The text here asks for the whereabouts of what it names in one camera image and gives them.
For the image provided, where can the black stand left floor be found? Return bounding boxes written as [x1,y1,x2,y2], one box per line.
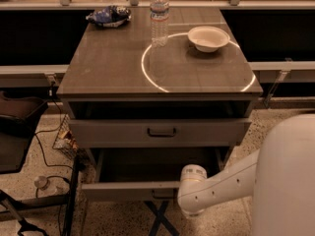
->
[0,156,82,236]

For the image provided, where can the grey drawer cabinet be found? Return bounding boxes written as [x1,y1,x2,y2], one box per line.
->
[56,6,264,169]

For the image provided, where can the white paper bowl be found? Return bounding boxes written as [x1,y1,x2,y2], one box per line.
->
[188,26,230,53]

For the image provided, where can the black cable on floor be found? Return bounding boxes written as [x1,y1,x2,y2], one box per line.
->
[34,82,75,208]

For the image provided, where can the clear plastic water bottle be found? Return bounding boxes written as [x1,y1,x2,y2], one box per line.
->
[150,0,169,47]

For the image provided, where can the black x-frame cabinet legs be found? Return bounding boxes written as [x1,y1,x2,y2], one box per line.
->
[145,201,179,236]

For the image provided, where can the white bottle on floor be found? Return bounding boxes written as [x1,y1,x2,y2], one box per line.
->
[34,176,58,198]

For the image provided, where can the dark chair on left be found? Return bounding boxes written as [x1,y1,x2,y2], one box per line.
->
[0,90,47,174]

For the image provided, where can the blue chip bag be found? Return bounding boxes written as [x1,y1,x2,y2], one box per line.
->
[86,5,131,28]

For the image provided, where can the wire basket on floor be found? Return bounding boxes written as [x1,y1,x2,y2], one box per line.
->
[53,115,79,159]

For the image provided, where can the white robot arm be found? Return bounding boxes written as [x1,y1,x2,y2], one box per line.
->
[177,114,315,236]

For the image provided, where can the upper grey drawer with handle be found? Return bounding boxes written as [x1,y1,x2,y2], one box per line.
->
[69,118,251,148]

